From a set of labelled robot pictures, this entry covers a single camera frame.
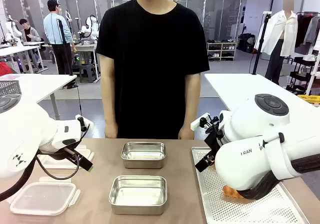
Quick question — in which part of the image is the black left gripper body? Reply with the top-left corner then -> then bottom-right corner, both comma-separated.
37,146 -> 83,162

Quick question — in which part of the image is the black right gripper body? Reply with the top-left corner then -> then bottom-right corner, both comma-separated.
203,115 -> 226,157

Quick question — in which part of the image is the white clear plastic lid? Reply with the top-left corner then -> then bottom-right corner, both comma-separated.
39,145 -> 96,170
9,181 -> 82,216

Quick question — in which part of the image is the person's left forearm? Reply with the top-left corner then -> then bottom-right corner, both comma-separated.
181,72 -> 202,132

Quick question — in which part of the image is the person's right forearm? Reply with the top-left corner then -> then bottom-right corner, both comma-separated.
100,55 -> 120,132

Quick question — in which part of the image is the steel rectangular container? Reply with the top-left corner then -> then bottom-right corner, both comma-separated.
108,175 -> 168,215
120,141 -> 167,169

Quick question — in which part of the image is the person's left hand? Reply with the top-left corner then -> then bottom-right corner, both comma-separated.
177,125 -> 196,140

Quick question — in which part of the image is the person's right hand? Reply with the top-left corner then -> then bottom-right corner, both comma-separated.
104,122 -> 119,139

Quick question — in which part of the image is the perforated metal baking tray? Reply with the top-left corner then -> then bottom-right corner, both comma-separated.
191,146 -> 311,224

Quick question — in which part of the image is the white side table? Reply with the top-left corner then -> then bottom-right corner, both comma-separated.
0,73 -> 78,121

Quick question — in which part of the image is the grey perforated basket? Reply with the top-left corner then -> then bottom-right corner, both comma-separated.
0,80 -> 21,96

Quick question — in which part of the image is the white shoe rack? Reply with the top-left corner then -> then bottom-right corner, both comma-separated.
206,40 -> 238,62

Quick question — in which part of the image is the grey plastic step stool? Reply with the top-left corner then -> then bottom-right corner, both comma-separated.
79,63 -> 98,83

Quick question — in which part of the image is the person in black t-shirt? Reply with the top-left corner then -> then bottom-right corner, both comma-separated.
95,0 -> 210,140

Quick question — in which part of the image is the black bags pile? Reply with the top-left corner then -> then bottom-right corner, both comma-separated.
237,33 -> 256,54

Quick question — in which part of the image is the yellow flat box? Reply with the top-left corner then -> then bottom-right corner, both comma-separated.
297,94 -> 319,106

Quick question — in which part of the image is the person in red top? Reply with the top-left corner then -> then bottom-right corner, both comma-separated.
0,62 -> 14,77

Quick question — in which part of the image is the black tripod on table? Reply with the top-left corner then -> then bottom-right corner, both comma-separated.
251,12 -> 273,76

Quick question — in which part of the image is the black tripod pole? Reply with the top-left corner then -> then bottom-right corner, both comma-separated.
56,18 -> 74,76

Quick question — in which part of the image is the white background desk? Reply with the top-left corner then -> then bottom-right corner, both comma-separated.
0,41 -> 49,73

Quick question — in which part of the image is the man in light blue shirt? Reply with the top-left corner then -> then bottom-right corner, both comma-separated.
43,0 -> 76,76

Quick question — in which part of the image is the seated person in dark top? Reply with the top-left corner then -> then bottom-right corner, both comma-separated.
19,18 -> 42,43

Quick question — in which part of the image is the mannequin with white shirt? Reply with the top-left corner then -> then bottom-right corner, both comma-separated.
254,0 -> 299,86

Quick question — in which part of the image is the clothes rack with dark garments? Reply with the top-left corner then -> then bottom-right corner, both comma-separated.
294,12 -> 320,48

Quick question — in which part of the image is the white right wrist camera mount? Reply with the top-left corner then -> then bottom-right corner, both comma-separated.
190,113 -> 213,131

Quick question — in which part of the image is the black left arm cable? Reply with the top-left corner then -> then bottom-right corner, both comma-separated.
0,123 -> 91,202

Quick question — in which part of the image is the black right arm cable sleeve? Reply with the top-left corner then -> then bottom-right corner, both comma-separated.
234,153 -> 320,201

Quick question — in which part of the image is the black wire cart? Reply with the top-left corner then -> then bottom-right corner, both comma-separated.
286,55 -> 320,96

